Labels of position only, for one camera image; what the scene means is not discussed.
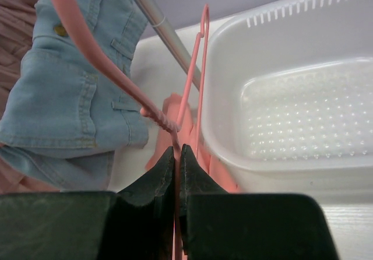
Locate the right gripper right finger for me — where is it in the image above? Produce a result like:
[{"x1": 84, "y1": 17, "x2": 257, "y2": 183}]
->
[{"x1": 180, "y1": 145, "x2": 339, "y2": 259}]

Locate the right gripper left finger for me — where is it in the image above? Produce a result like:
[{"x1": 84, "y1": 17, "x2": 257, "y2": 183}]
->
[{"x1": 1, "y1": 148, "x2": 174, "y2": 259}]

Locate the white clothes rack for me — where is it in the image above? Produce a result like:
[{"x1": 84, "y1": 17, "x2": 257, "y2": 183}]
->
[{"x1": 135, "y1": 0, "x2": 192, "y2": 73}]

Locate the white plastic basket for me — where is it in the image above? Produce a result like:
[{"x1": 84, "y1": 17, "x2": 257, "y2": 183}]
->
[{"x1": 202, "y1": 0, "x2": 372, "y2": 203}]

